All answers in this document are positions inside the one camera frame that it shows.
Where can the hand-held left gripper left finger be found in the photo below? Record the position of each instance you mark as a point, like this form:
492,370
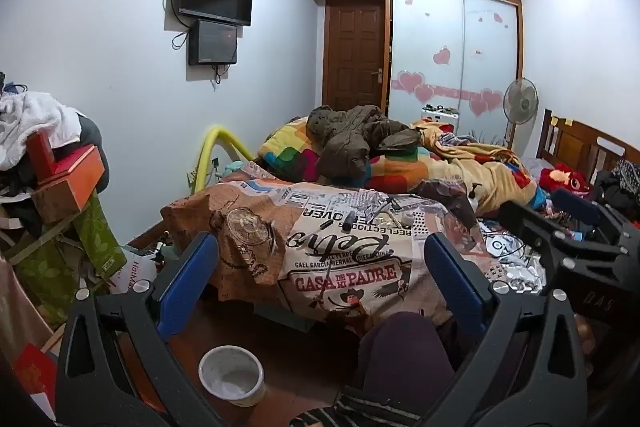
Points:
187,277

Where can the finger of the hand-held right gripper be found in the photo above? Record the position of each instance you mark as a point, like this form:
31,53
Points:
525,219
575,207

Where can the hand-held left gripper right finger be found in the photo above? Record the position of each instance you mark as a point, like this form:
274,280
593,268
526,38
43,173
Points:
457,277

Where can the red plush toy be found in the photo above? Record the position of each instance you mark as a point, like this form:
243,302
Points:
565,179

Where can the dark clothes pile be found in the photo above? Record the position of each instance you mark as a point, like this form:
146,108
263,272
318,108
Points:
617,189

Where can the pump bottle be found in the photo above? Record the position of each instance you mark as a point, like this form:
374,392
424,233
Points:
475,202

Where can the white plastic bag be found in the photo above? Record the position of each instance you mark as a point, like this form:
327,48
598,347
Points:
132,269

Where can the yellow cartoon blanket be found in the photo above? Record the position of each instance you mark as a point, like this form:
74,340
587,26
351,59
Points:
495,172

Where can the silver foil pack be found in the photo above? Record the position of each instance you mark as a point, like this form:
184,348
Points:
522,278

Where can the wooden headboard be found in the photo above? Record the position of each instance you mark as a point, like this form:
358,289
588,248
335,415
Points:
570,142

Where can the person's leg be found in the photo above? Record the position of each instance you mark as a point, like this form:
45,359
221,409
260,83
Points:
405,357

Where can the green leaf-patterned bag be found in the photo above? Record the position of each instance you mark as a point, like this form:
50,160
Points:
95,232

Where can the brown printed blanket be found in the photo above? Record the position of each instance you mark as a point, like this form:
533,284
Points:
350,257

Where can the teal cloth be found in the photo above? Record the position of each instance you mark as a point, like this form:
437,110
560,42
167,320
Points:
234,169

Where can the standing fan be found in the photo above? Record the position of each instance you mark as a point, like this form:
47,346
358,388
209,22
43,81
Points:
520,99

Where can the black marker pen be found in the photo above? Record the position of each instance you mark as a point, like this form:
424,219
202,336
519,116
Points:
326,224
350,218

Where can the orange box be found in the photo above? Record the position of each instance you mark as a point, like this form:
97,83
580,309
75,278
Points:
70,187

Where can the colourful checked blanket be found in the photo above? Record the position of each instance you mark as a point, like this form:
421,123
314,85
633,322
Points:
290,152

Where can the dark grey bag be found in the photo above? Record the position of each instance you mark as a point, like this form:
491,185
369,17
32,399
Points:
92,134

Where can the red paper bag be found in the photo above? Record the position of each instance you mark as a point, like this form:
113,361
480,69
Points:
35,372

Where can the olive brown jacket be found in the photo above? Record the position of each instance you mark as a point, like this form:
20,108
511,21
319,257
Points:
350,132

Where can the striped cloth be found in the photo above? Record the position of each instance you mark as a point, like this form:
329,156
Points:
330,414

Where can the red box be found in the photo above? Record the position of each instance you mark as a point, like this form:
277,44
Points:
40,152

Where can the wardrobe with heart stickers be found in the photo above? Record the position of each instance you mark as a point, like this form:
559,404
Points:
435,32

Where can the white towel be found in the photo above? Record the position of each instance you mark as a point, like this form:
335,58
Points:
35,117

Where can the black box under television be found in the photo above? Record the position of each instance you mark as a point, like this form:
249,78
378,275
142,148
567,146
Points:
212,42

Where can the brown wooden door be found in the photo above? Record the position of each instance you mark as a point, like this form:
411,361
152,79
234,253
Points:
352,52

